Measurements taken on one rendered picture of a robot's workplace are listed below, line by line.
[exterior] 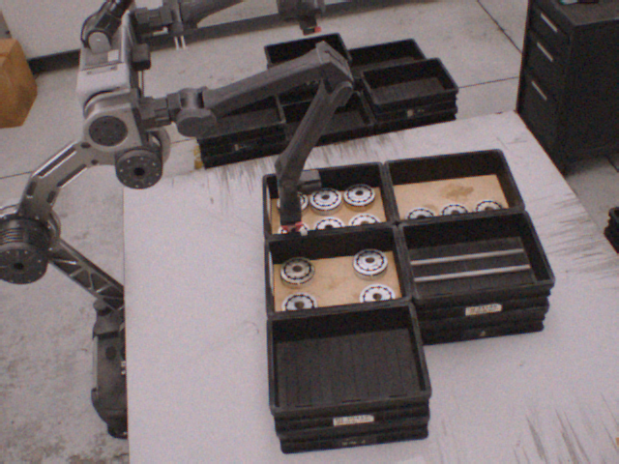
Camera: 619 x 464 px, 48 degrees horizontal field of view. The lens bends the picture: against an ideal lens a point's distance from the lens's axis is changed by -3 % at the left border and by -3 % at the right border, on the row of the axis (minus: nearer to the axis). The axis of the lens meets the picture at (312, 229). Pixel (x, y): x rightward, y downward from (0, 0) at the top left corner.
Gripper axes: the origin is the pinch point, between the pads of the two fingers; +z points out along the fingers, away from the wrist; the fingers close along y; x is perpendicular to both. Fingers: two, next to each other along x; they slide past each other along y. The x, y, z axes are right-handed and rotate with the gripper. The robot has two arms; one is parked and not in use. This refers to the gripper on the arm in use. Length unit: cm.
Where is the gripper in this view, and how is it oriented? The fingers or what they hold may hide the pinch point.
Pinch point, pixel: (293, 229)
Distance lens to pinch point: 223.8
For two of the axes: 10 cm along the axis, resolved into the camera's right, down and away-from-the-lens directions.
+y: -0.5, -7.0, 7.1
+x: -10.0, 0.9, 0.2
